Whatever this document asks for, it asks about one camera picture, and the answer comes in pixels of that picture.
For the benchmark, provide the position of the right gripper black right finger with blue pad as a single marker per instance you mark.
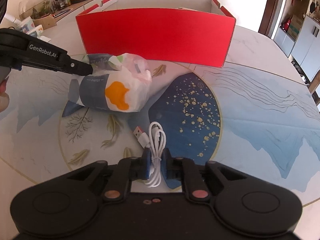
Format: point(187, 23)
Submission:
point(187, 172)

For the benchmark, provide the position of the small tissue pack on table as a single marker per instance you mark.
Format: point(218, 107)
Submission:
point(28, 27)

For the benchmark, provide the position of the red cardboard box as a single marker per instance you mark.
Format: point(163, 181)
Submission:
point(186, 31)

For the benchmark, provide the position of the white sideboard cabinet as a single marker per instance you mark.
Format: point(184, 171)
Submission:
point(65, 15)

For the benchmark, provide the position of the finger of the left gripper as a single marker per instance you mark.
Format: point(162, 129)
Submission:
point(68, 65)

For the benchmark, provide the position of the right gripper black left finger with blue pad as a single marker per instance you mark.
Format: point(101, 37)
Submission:
point(124, 173)

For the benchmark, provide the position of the person's left hand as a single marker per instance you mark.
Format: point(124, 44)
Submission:
point(4, 96)

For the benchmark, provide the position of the white tall cabinet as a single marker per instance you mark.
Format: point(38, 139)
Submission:
point(304, 49)

